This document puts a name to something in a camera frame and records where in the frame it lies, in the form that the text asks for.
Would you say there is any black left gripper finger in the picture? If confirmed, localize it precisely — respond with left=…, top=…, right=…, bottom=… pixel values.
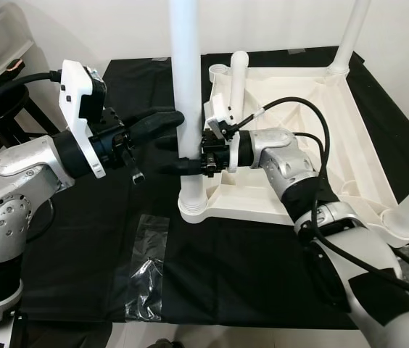
left=128, top=122, right=183, bottom=146
left=133, top=109, right=185, bottom=128

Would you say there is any clear plastic sheet piece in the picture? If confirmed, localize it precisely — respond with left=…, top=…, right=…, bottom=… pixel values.
left=114, top=214, right=170, bottom=323

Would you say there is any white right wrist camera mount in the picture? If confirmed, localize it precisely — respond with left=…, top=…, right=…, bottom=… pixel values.
left=203, top=93, right=240, bottom=172

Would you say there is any white plastic children table top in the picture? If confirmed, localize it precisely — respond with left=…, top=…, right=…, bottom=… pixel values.
left=178, top=62, right=409, bottom=244

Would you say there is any black tablecloth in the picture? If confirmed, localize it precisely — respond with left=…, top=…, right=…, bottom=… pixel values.
left=0, top=47, right=409, bottom=331

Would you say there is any dark left robot foot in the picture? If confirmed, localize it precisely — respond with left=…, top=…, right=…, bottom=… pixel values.
left=146, top=337, right=183, bottom=348

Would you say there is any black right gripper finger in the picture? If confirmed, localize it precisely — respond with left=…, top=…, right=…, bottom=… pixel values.
left=161, top=161, right=205, bottom=177

